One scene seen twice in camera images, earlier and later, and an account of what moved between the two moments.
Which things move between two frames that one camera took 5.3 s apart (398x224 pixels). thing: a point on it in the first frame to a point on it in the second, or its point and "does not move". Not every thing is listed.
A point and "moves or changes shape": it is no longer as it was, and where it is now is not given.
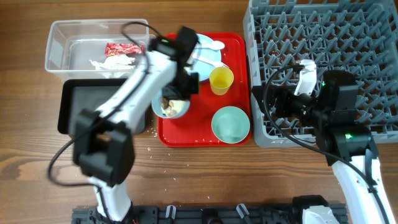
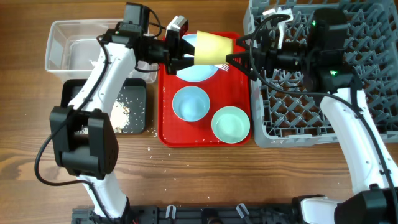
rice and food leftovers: x=172 y=107 moves or changes shape
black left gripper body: x=184 y=84 to x=160 y=50
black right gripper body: x=265 y=101 to x=256 y=58
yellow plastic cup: x=221 y=78 to x=210 y=49
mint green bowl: x=231 y=124 does not move
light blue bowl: x=157 y=106 to x=191 y=103
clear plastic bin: x=95 y=49 does not move
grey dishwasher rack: x=359 y=37 does not move
